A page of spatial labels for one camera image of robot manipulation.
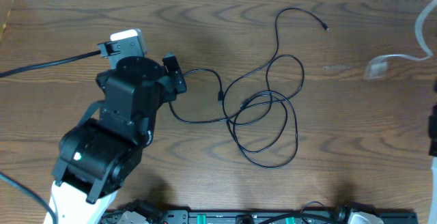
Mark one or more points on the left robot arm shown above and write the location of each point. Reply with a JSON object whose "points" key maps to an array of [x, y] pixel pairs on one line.
{"points": [[98, 154]]}

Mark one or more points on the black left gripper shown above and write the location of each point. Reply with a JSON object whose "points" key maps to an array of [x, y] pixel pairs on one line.
{"points": [[174, 74]]}

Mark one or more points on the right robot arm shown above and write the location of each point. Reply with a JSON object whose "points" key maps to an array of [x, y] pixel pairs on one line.
{"points": [[432, 153]]}

